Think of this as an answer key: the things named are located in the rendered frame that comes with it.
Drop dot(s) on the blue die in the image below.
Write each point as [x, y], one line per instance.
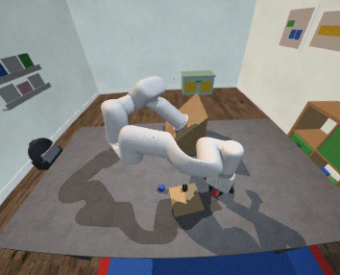
[161, 188]

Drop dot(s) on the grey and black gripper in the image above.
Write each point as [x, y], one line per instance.
[224, 185]

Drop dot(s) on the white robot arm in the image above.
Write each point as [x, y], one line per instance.
[215, 157]

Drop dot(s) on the red die with white pips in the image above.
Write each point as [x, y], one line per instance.
[214, 193]

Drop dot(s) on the tan flat mat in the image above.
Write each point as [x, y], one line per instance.
[185, 202]

